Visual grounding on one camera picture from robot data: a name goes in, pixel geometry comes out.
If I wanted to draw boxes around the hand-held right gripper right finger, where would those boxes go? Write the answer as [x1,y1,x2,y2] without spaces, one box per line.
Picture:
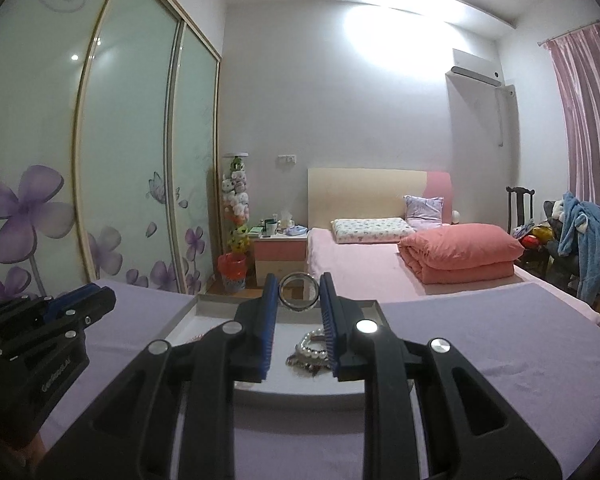
[320,272,563,480]

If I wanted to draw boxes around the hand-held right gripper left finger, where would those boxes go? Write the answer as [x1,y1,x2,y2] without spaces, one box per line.
[35,272,278,480]

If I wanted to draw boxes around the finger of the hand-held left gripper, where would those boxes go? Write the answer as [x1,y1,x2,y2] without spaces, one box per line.
[45,289,117,342]
[45,282,103,322]

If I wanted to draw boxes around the white pearl bracelet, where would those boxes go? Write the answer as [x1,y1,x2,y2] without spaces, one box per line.
[295,327,331,361]

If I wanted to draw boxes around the grey cardboard tray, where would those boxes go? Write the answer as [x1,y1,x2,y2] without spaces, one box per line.
[165,294,401,401]

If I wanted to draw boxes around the wide silver cuff bangle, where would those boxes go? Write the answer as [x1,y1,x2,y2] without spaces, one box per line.
[279,271,321,312]

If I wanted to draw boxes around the red waste bin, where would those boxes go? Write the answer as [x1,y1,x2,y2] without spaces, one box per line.
[217,252,248,292]

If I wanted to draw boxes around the pink nightstand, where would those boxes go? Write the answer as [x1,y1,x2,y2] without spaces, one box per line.
[252,230,310,289]

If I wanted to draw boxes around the pink bed with headboard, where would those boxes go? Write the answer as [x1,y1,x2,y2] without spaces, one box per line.
[305,167,600,328]

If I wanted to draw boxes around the white printed pillow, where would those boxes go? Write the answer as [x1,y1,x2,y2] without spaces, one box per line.
[330,217,416,244]

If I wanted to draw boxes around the plush toy tower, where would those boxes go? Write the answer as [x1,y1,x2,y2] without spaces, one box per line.
[221,152,252,256]

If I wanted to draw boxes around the folded pink quilt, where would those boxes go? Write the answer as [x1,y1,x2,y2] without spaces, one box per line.
[397,222,525,286]

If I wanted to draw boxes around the purple pillow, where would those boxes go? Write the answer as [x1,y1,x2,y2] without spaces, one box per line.
[402,195,445,231]

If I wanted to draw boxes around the purple table cloth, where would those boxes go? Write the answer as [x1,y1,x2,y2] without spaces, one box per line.
[35,280,600,480]

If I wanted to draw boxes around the flower print sliding wardrobe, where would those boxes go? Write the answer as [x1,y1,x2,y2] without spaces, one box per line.
[0,0,226,306]

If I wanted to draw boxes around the dark wooden chair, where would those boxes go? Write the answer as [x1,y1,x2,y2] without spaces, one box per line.
[506,186,548,276]

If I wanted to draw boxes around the colourful plush toys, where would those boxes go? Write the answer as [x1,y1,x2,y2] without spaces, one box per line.
[512,200,566,253]

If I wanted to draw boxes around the blue fleece garment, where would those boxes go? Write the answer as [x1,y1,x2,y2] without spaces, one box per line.
[557,192,600,306]

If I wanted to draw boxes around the white air conditioner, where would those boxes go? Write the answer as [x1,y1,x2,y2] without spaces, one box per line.
[450,49,503,86]

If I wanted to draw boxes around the pink curtain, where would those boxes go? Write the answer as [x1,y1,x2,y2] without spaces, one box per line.
[545,20,600,211]

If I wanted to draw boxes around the black bead bracelet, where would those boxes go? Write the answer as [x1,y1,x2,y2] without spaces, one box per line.
[286,354,333,377]

